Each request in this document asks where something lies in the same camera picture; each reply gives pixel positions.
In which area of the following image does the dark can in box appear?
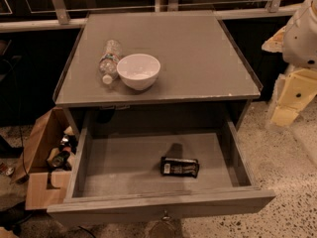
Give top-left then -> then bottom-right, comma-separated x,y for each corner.
52,151 -> 70,168

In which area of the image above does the open grey top drawer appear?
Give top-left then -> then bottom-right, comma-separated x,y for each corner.
48,122 -> 275,226

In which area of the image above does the metal drawer pull handle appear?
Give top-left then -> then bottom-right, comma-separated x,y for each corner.
161,209 -> 172,221

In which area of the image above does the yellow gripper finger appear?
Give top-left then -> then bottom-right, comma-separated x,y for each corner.
270,68 -> 317,127

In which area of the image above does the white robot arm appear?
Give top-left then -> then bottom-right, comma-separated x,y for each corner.
262,0 -> 317,126

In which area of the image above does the brown cardboard box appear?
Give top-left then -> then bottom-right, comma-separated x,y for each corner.
11,108 -> 71,210

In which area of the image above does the black rxbar chocolate wrapper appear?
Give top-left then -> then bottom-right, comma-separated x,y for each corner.
159,157 -> 200,179

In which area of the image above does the metal guard rail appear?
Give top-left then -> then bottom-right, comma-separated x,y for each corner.
0,0 -> 317,34

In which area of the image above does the white ceramic bowl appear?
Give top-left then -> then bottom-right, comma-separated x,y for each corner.
117,54 -> 160,90

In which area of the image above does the grey wooden cabinet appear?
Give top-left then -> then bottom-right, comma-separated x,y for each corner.
53,11 -> 262,126

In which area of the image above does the clear plastic water bottle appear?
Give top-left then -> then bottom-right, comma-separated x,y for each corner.
99,40 -> 122,85

